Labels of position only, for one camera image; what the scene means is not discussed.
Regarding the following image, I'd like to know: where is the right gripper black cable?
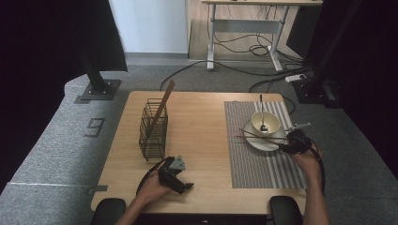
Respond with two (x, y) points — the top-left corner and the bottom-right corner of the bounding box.
(308, 143), (327, 197)

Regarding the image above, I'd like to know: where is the black cable bundle under desk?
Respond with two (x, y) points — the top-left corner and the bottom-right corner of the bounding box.
(212, 31), (303, 64)

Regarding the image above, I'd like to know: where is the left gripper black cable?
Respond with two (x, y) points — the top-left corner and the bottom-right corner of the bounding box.
(136, 160), (167, 194)

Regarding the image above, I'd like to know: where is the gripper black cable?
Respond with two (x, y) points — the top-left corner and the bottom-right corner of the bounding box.
(308, 143), (327, 197)
(136, 160), (167, 194)

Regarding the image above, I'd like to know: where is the white round plate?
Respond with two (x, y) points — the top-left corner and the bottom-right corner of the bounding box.
(243, 120), (287, 152)

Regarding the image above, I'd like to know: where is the tall brown wooden chopsticks pair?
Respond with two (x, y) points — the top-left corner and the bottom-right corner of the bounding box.
(145, 80), (176, 139)

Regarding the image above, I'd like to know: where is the white-legged wooden desk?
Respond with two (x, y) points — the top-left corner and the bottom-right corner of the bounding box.
(200, 0), (324, 72)

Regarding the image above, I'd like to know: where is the thin brown wooden chopstick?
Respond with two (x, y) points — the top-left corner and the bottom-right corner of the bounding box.
(235, 134), (288, 141)
(238, 127), (285, 147)

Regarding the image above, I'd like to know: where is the black monitor stand base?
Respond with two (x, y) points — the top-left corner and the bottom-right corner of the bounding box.
(74, 46), (122, 105)

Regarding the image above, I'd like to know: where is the dark metal spoon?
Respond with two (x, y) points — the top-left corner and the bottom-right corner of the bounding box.
(258, 94), (269, 134)

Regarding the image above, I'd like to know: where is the white power strip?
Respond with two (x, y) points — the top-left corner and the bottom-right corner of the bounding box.
(284, 73), (308, 83)

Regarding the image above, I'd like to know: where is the black chair armrest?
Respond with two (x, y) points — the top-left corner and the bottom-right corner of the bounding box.
(90, 197), (127, 225)
(269, 195), (304, 225)

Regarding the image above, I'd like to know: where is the person's left hand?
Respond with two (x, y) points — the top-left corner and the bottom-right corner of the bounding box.
(135, 170), (174, 206)

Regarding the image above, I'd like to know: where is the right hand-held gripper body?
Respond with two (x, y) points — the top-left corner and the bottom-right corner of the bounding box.
(283, 122), (314, 155)

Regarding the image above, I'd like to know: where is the black metal stand with base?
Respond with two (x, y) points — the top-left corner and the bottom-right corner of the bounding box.
(292, 0), (365, 109)

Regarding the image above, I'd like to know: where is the black wire cutlery basket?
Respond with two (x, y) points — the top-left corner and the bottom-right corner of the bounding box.
(138, 97), (169, 162)

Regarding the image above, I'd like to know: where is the cream ceramic bowl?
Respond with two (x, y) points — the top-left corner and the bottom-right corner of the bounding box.
(251, 111), (282, 141)

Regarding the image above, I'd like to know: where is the long black floor cable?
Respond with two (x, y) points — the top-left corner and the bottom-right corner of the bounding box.
(159, 59), (309, 92)

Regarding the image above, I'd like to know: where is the black curtain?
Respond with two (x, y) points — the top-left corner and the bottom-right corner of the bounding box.
(0, 0), (129, 195)
(285, 0), (398, 179)

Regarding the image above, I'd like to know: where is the person's right hand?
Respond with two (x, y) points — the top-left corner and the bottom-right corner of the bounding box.
(290, 146), (324, 186)

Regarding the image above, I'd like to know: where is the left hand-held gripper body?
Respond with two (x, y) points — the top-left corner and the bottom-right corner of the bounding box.
(157, 155), (187, 190)

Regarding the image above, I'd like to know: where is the grey striped woven placemat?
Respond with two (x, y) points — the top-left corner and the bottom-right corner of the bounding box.
(223, 100), (310, 190)

